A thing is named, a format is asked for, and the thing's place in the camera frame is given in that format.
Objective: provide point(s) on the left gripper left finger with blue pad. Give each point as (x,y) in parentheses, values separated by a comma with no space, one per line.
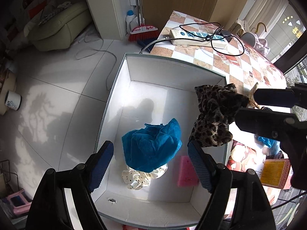
(49,208)

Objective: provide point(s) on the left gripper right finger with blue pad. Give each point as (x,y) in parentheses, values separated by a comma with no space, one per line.
(252,209)

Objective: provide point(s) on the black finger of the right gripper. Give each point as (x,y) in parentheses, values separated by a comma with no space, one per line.
(283,127)
(287,98)

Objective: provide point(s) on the leopard print cloth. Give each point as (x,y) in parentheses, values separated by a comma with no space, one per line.
(218,106)

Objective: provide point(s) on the pink plastic stool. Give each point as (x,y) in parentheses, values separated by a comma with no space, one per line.
(20,202)

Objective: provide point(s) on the floral tissue pack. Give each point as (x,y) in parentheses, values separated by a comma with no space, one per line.
(243,158)

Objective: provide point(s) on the pink clothes on chair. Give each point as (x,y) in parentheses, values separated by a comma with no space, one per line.
(251,38)

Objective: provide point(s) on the pink foam block in box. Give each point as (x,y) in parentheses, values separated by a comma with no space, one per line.
(187,176)

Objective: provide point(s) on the white polka dot scrunchie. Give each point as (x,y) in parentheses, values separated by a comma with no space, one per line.
(137,180)

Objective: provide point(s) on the black power adapter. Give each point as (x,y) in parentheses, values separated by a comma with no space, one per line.
(226,35)

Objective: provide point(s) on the blue nonwoven cap in box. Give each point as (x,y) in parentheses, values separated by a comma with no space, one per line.
(149,148)

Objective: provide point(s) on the patterned tablecloth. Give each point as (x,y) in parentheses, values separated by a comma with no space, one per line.
(244,67)

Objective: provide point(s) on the white mug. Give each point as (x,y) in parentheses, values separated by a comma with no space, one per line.
(13,100)

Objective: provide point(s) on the white power strip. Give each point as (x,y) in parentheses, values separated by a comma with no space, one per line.
(181,37)

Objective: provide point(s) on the white storage box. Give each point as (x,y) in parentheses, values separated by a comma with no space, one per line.
(152,90)

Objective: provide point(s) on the red broom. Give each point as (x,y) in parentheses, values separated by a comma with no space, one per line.
(143,31)

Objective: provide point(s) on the white detergent bottle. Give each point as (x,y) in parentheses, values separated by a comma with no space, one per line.
(131,21)

